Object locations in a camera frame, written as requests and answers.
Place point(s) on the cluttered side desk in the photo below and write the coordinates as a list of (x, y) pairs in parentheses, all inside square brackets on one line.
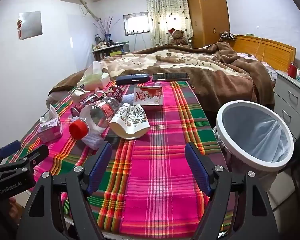
[(107, 50)]

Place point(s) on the white round waste bin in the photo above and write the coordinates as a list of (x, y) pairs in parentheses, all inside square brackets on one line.
[(290, 142)]

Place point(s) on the white power strip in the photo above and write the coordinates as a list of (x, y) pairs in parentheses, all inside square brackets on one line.
[(227, 35)]

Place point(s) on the red jar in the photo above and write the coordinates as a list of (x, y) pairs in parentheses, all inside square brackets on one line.
[(292, 70)]

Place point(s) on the silver wall poster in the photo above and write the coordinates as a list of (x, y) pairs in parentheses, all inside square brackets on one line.
[(30, 25)]

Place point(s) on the clear plastic bin liner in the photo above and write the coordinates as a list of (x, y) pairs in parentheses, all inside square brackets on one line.
[(255, 135)]

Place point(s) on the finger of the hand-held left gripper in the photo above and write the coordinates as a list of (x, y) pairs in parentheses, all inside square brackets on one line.
[(37, 153), (10, 147)]

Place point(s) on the soft white tissue pack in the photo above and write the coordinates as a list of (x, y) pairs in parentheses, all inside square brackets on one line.
[(92, 78)]

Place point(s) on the dry branches in vase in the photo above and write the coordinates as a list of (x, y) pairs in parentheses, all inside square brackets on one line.
[(103, 26)]

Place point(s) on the wooden bed headboard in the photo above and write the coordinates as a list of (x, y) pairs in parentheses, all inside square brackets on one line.
[(272, 52)]

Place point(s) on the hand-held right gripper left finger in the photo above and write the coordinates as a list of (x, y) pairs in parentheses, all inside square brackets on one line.
[(100, 166)]

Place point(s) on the dark blue glasses case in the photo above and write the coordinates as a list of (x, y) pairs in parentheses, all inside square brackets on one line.
[(132, 78)]

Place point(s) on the pink plaid blanket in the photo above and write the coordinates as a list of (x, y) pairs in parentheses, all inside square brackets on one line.
[(152, 155)]

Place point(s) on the patterned window curtain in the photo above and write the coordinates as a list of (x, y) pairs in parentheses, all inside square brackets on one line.
[(165, 12)]

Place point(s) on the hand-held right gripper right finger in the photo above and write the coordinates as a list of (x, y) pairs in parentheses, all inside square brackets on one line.
[(197, 170)]

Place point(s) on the black smartphone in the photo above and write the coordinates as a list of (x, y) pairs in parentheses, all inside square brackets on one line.
[(171, 76)]

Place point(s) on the brown teddy bear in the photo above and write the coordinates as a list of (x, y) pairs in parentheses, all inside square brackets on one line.
[(178, 37)]

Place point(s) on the red white carton box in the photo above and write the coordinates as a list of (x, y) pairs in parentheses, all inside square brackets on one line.
[(148, 97)]

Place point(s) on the pale pink bedsheet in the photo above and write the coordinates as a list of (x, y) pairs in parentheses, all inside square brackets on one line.
[(255, 60)]

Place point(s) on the wooden wardrobe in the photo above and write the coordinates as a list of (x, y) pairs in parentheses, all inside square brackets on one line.
[(207, 12)]

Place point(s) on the brown patterned blanket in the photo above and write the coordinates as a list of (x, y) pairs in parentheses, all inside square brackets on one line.
[(215, 80)]

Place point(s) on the small pink carton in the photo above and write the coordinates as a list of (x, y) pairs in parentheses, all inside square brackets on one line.
[(50, 131)]

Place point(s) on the crushed printed paper cup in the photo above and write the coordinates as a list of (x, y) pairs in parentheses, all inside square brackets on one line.
[(130, 122)]

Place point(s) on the red drink can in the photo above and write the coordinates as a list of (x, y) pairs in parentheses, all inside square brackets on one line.
[(113, 92), (86, 102)]

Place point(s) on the grey drawer cabinet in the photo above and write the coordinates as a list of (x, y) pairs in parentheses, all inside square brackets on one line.
[(287, 97)]

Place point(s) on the wrapped air conditioner pipe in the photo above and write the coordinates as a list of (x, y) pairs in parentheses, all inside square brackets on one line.
[(90, 10)]

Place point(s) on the clear plastic bottle red cap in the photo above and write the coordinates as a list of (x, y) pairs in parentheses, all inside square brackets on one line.
[(100, 115)]

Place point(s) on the small window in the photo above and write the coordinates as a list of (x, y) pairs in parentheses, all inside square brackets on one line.
[(136, 23)]

